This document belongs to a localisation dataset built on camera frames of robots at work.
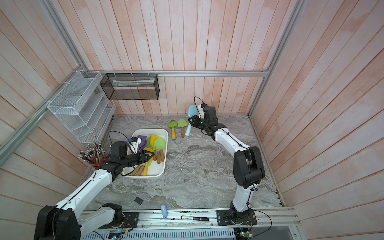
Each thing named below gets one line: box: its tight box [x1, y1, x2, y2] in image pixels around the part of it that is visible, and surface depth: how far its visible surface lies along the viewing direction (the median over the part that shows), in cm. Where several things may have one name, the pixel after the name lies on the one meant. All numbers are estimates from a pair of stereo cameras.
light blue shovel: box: [185, 104, 198, 137], surface depth 90 cm
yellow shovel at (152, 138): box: [150, 134, 159, 148], surface depth 103 cm
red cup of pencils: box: [78, 142, 107, 167], surface depth 81 cm
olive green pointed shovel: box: [177, 118, 187, 138], surface depth 113 cm
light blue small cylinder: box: [161, 204, 168, 219], surface depth 76 cm
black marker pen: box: [180, 215, 209, 222], surface depth 75 cm
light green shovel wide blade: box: [153, 137, 166, 152], surface depth 103 cm
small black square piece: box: [134, 196, 144, 205], surface depth 81 cm
